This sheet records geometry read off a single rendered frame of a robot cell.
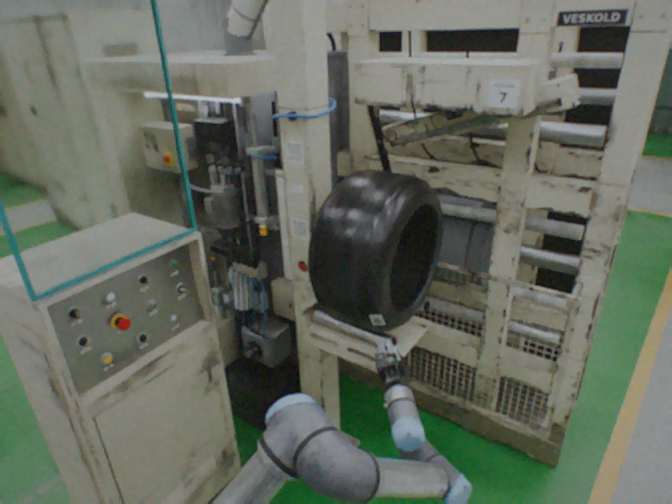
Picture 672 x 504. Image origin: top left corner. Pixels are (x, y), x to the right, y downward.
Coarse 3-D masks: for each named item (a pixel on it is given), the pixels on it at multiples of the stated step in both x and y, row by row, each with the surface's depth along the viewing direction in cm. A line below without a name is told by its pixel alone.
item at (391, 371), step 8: (376, 360) 131; (384, 360) 131; (392, 360) 131; (400, 360) 129; (384, 368) 130; (392, 368) 129; (400, 368) 130; (384, 376) 131; (392, 376) 125; (400, 376) 132; (392, 384) 128; (400, 384) 124; (384, 392) 126
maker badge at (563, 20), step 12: (564, 12) 150; (576, 12) 148; (588, 12) 146; (600, 12) 145; (612, 12) 143; (624, 12) 141; (564, 24) 151; (576, 24) 149; (588, 24) 148; (600, 24) 146; (612, 24) 144; (624, 24) 143
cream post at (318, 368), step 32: (288, 0) 140; (320, 0) 145; (288, 32) 145; (320, 32) 149; (288, 64) 149; (320, 64) 152; (288, 96) 154; (320, 96) 156; (288, 128) 159; (320, 128) 160; (320, 160) 164; (288, 192) 171; (320, 192) 169; (288, 224) 177; (320, 352) 195; (320, 384) 203
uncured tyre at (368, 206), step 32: (352, 192) 149; (384, 192) 145; (416, 192) 149; (320, 224) 149; (352, 224) 143; (384, 224) 140; (416, 224) 185; (320, 256) 148; (352, 256) 141; (384, 256) 140; (416, 256) 188; (320, 288) 152; (352, 288) 144; (384, 288) 144; (416, 288) 183; (352, 320) 156; (384, 320) 152
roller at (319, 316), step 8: (320, 312) 177; (320, 320) 176; (328, 320) 174; (336, 320) 172; (336, 328) 172; (344, 328) 170; (352, 328) 168; (360, 328) 167; (360, 336) 167; (368, 336) 164; (376, 336) 163; (384, 336) 162; (392, 336) 162; (392, 344) 160
